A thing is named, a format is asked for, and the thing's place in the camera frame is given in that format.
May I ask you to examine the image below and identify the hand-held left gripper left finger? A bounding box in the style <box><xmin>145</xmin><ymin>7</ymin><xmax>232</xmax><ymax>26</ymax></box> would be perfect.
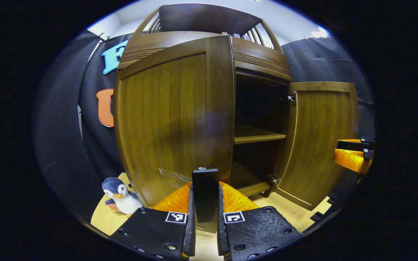
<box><xmin>111</xmin><ymin>181</ymin><xmax>197</xmax><ymax>260</ymax></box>

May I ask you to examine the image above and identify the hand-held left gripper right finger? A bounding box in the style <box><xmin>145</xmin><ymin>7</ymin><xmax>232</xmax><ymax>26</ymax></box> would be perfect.
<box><xmin>217</xmin><ymin>181</ymin><xmax>302</xmax><ymax>261</ymax></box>

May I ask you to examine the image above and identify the wooden cabinet door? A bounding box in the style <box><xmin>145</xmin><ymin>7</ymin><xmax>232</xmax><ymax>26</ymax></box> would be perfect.
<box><xmin>272</xmin><ymin>82</ymin><xmax>359</xmax><ymax>211</ymax></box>
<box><xmin>114</xmin><ymin>34</ymin><xmax>235</xmax><ymax>233</ymax></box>

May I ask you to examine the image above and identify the wooden double-door shoe cabinet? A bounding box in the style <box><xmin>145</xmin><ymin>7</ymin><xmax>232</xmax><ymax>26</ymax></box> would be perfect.
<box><xmin>118</xmin><ymin>3</ymin><xmax>293</xmax><ymax>199</ymax></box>

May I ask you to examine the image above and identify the penguin plush toy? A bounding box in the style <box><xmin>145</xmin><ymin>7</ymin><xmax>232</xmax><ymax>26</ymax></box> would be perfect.
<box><xmin>102</xmin><ymin>177</ymin><xmax>144</xmax><ymax>217</ymax></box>

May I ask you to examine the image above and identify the ceiling light panel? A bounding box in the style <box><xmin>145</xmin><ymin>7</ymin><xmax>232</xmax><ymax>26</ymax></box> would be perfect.
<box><xmin>310</xmin><ymin>27</ymin><xmax>330</xmax><ymax>39</ymax></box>

